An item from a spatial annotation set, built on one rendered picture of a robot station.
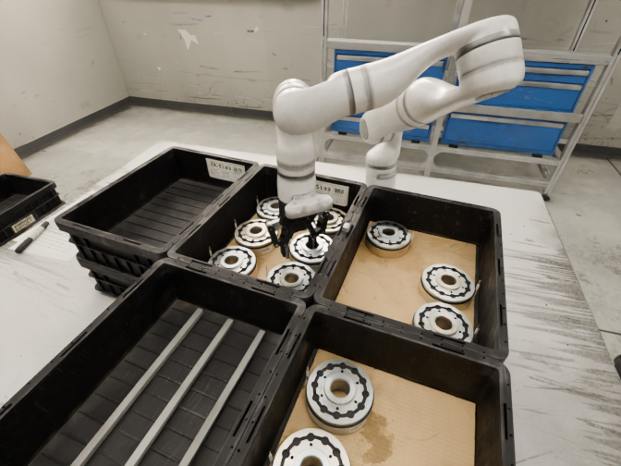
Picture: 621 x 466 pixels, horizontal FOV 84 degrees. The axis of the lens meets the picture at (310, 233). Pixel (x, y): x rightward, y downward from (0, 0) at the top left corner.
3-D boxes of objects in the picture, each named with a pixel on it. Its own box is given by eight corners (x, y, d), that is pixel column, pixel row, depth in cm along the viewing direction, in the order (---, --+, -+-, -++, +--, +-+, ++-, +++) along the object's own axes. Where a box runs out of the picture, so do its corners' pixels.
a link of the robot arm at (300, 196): (288, 221, 61) (286, 191, 57) (268, 190, 68) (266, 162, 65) (334, 209, 63) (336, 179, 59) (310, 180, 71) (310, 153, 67)
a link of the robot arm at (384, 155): (392, 100, 97) (388, 155, 108) (360, 106, 95) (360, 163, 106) (408, 110, 90) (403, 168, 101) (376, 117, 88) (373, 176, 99)
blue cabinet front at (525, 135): (440, 142, 247) (461, 56, 211) (552, 154, 231) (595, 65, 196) (440, 143, 245) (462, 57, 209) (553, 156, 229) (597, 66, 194)
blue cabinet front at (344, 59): (331, 129, 264) (334, 48, 229) (428, 141, 248) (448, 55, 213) (330, 131, 262) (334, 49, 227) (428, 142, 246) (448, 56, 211)
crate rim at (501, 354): (504, 372, 49) (510, 362, 48) (310, 310, 58) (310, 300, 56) (497, 217, 78) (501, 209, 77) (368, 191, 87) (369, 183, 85)
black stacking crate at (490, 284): (481, 401, 56) (506, 363, 48) (310, 342, 64) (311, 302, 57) (482, 249, 84) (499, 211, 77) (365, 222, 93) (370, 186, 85)
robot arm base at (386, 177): (367, 200, 118) (369, 153, 107) (395, 202, 115) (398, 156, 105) (361, 215, 111) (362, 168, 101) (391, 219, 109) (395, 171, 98)
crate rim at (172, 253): (262, 170, 95) (261, 162, 94) (368, 191, 87) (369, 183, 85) (165, 264, 66) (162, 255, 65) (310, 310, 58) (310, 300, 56)
